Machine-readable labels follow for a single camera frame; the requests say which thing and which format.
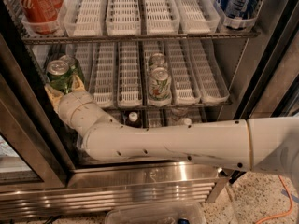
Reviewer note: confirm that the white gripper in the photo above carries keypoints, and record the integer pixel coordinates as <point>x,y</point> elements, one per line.
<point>67,105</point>

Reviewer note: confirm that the green soda can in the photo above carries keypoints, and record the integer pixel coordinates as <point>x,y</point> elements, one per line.
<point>73,64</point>
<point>59,75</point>

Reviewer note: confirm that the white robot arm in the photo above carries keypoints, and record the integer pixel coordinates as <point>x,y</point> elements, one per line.
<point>222,143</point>

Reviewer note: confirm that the glass fridge door left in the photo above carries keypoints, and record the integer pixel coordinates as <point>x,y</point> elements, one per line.
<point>22,118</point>

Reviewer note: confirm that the front red cola can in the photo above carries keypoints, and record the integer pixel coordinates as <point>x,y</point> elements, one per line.
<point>41,14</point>

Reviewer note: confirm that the stainless steel fridge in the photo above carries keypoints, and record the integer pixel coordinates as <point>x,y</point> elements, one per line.
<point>117,73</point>

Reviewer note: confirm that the front white patterned can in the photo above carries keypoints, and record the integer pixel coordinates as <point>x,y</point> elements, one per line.
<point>159,85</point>

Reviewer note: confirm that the white patterned can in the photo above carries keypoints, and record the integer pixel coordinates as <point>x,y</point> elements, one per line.
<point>159,85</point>
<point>157,60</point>

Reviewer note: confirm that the rear white patterned can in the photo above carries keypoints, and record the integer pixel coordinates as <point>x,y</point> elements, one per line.
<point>157,60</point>

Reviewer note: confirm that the fridge door right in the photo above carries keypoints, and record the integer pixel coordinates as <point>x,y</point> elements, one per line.
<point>265,93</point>

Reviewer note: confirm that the dark blue can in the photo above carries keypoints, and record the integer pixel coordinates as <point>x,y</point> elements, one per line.
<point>240,9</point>

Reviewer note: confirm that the brown bottle white cap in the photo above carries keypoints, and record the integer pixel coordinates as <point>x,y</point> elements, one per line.
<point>133,120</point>

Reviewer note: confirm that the clear water bottle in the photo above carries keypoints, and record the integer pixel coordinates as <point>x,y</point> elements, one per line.
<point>184,121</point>

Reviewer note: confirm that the clear plastic bin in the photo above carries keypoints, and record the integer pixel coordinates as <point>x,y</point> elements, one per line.
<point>180,212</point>

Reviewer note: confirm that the middle wire shelf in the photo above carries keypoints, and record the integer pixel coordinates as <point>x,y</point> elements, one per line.
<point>152,107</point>

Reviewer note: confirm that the wire shelf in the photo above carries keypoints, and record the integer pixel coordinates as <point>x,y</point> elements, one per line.
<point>152,107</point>
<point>44,40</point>

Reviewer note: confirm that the top wire shelf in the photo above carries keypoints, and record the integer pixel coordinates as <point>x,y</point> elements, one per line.
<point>44,40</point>

